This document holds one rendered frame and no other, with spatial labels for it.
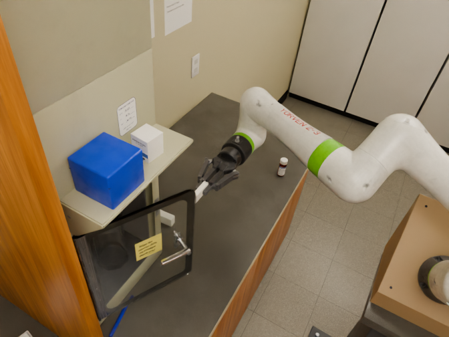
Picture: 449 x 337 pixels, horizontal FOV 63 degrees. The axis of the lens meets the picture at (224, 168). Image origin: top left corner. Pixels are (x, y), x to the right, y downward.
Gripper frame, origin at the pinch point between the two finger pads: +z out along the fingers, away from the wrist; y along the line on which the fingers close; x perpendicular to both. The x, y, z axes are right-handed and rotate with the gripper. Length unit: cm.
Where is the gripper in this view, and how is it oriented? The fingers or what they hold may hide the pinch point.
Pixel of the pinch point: (200, 191)
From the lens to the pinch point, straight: 110.1
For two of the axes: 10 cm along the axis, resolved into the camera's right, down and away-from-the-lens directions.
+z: -4.9, 5.6, -6.7
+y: 8.7, 3.8, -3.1
